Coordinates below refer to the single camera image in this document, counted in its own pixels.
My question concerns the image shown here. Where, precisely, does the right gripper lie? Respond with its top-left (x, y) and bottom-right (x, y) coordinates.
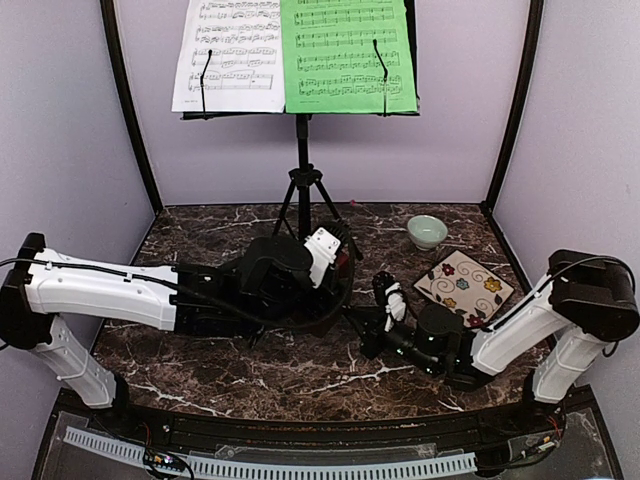
top-left (345, 305), bottom-right (441, 375)

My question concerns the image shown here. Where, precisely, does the black music stand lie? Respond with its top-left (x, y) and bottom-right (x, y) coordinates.
top-left (180, 0), bottom-right (422, 251)

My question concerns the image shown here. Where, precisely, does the green paper sheet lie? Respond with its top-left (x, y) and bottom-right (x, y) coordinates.
top-left (280, 1), bottom-right (418, 115)

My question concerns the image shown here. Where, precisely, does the white sheet music paper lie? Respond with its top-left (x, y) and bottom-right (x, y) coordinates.
top-left (172, 1), bottom-right (285, 114)

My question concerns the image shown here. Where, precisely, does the dark red wooden metronome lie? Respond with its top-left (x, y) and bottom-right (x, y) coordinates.
top-left (335, 252), bottom-right (350, 276)

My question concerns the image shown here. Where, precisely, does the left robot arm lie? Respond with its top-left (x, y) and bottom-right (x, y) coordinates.
top-left (1, 225), bottom-right (355, 436)

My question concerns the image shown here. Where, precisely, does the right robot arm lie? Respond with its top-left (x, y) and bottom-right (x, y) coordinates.
top-left (345, 250), bottom-right (639, 434)

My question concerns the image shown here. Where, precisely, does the square floral plate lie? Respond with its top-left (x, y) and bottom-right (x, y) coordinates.
top-left (414, 250), bottom-right (514, 328)

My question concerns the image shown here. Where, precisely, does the pale green ceramic bowl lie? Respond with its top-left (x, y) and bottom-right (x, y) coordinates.
top-left (407, 215), bottom-right (448, 251)

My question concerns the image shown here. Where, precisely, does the small circuit board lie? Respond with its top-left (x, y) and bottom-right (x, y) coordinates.
top-left (143, 451), bottom-right (187, 475)

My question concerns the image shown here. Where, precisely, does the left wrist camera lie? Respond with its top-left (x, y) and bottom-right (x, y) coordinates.
top-left (304, 221), bottom-right (348, 289)

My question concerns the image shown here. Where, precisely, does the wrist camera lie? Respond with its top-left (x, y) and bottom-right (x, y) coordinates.
top-left (372, 271), bottom-right (408, 332)
top-left (304, 221), bottom-right (348, 289)

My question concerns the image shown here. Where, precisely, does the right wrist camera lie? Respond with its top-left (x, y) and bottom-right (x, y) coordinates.
top-left (372, 271), bottom-right (408, 332)

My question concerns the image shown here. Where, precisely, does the black front rail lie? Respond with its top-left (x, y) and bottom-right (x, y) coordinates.
top-left (91, 404), bottom-right (562, 451)

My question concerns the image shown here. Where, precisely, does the white slotted cable duct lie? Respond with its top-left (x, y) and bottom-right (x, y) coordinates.
top-left (63, 427), bottom-right (477, 479)

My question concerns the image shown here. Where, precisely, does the left black frame post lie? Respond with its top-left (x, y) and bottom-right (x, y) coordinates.
top-left (99, 0), bottom-right (164, 216)

